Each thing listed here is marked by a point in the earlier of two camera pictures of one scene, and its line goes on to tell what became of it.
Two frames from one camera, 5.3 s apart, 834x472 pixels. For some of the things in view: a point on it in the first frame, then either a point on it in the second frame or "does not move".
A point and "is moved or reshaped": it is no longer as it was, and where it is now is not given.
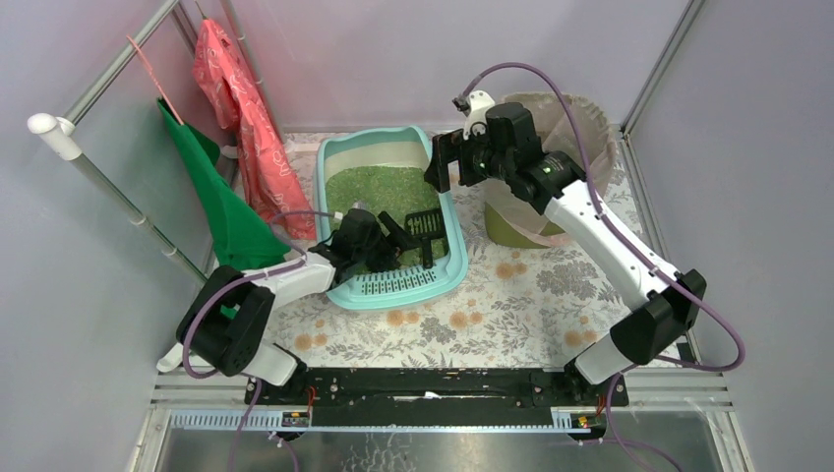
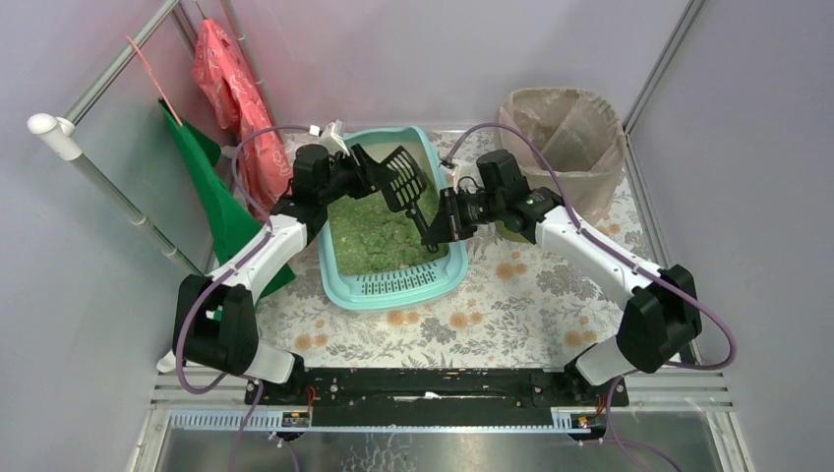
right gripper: (449, 160) → (452, 214)
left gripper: (387, 241) → (364, 171)
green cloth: (238, 236) does not move
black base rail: (436, 397) does not move
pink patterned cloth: (268, 174) does not move
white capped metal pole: (58, 131) does not move
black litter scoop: (427, 225) is moved or reshaped
